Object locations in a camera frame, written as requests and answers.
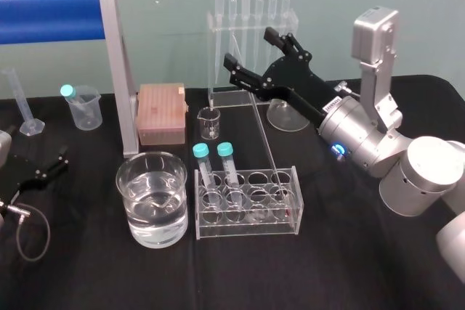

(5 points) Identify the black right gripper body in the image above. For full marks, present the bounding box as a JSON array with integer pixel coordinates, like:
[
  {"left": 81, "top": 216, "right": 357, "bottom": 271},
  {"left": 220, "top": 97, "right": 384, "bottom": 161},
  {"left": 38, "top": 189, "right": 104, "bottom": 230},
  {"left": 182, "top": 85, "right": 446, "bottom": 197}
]
[{"left": 259, "top": 54, "right": 344, "bottom": 124}]

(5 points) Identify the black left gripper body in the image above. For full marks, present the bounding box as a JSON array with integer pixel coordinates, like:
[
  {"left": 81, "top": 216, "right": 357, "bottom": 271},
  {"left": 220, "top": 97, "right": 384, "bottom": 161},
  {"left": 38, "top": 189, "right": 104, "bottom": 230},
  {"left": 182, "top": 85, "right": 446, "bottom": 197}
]
[{"left": 0, "top": 152, "right": 40, "bottom": 210}]

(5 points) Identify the small glass beaker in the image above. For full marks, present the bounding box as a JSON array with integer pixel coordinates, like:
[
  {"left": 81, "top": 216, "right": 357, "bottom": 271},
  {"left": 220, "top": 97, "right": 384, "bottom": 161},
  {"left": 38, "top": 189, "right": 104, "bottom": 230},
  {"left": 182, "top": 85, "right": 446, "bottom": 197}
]
[{"left": 196, "top": 106, "right": 222, "bottom": 142}]

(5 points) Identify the clear plastic beaker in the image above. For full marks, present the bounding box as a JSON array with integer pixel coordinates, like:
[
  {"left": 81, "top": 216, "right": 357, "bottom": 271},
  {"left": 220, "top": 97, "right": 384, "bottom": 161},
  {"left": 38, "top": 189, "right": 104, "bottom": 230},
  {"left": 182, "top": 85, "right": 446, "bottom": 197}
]
[{"left": 66, "top": 84, "right": 102, "bottom": 131}]

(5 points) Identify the teal capped tube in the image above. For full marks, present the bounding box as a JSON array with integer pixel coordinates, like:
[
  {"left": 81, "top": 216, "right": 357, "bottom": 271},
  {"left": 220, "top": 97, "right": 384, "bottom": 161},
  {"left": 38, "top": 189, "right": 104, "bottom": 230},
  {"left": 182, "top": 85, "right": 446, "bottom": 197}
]
[
  {"left": 216, "top": 142, "right": 243, "bottom": 211},
  {"left": 60, "top": 83, "right": 92, "bottom": 123},
  {"left": 192, "top": 142, "right": 220, "bottom": 213}
]

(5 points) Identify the large glass beaker with water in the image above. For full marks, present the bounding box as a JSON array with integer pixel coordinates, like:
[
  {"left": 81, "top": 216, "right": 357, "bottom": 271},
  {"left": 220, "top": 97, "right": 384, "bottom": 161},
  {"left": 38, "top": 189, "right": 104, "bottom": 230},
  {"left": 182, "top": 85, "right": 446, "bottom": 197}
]
[{"left": 115, "top": 151, "right": 190, "bottom": 250}]

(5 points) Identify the clear acrylic test tube rack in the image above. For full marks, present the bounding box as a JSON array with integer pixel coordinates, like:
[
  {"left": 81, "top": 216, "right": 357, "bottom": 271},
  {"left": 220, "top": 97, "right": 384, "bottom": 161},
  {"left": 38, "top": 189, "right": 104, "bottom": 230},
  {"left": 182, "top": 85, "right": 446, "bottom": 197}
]
[{"left": 193, "top": 166, "right": 304, "bottom": 241}]

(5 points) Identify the clear acrylic pipette stand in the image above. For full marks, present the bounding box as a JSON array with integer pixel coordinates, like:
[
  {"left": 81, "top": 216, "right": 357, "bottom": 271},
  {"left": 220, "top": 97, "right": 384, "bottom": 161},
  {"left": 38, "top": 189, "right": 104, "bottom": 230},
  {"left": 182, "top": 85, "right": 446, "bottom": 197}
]
[{"left": 206, "top": 9, "right": 299, "bottom": 109}]

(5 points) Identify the clear glass funnel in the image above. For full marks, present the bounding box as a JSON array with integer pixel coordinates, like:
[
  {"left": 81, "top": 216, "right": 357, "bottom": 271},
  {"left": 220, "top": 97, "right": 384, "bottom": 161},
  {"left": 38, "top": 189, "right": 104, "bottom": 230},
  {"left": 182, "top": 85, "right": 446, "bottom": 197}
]
[{"left": 266, "top": 98, "right": 310, "bottom": 133}]

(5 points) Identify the clear plastic pipette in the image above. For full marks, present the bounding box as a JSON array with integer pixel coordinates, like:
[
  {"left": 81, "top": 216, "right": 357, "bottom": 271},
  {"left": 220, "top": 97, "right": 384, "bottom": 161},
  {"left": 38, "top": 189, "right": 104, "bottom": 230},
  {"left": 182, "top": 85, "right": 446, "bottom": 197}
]
[
  {"left": 264, "top": 0, "right": 278, "bottom": 68},
  {"left": 227, "top": 0, "right": 242, "bottom": 60},
  {"left": 212, "top": 0, "right": 225, "bottom": 86},
  {"left": 240, "top": 0, "right": 251, "bottom": 66},
  {"left": 281, "top": 0, "right": 291, "bottom": 37}
]

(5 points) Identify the clear plastic graduated cylinder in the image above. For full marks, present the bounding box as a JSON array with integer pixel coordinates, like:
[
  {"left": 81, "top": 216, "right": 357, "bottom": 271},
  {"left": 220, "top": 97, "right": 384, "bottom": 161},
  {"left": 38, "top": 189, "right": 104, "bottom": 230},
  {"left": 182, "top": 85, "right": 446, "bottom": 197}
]
[{"left": 1, "top": 67, "right": 47, "bottom": 137}]

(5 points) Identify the pink pipette tip box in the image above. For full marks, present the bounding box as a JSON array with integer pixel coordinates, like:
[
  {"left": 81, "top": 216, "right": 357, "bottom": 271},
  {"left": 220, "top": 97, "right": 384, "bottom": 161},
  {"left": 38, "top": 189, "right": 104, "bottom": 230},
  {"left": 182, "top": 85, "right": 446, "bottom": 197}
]
[{"left": 135, "top": 83, "right": 190, "bottom": 145}]

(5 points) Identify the grey roll stand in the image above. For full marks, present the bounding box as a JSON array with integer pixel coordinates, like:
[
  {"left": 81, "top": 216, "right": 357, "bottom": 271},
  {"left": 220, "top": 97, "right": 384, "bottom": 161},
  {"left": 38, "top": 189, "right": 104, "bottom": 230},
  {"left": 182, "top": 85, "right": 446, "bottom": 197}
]
[{"left": 98, "top": 0, "right": 141, "bottom": 159}]

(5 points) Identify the blue cylinder roll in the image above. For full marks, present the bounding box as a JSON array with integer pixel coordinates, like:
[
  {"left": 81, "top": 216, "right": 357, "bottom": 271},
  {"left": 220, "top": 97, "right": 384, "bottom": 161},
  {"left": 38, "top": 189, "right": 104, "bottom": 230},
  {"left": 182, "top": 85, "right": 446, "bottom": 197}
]
[{"left": 0, "top": 0, "right": 107, "bottom": 46}]

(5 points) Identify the black table cloth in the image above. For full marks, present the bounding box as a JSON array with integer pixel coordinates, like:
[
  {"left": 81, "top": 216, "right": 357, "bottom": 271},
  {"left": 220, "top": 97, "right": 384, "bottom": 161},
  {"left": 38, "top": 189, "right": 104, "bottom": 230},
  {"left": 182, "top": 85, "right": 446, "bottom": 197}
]
[{"left": 0, "top": 74, "right": 465, "bottom": 310}]

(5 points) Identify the right gripper cable silver plug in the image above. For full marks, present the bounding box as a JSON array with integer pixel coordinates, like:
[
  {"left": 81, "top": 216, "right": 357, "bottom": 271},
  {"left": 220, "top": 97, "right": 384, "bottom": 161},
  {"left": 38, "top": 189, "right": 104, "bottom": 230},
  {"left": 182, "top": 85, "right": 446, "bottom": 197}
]
[{"left": 333, "top": 82, "right": 361, "bottom": 99}]

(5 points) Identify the gripper cable silver plug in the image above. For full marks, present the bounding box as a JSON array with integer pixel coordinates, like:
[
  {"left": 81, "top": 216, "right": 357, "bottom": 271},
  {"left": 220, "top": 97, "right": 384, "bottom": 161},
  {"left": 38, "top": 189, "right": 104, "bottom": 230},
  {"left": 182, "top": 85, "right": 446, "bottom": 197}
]
[
  {"left": 0, "top": 198, "right": 51, "bottom": 262},
  {"left": 333, "top": 82, "right": 361, "bottom": 99}
]

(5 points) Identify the left gripper cable silver plug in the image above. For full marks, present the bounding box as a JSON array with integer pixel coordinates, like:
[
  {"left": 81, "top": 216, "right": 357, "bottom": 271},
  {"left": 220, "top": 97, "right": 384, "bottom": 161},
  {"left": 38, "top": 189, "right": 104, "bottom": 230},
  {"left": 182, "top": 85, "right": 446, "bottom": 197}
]
[{"left": 0, "top": 198, "right": 51, "bottom": 262}]

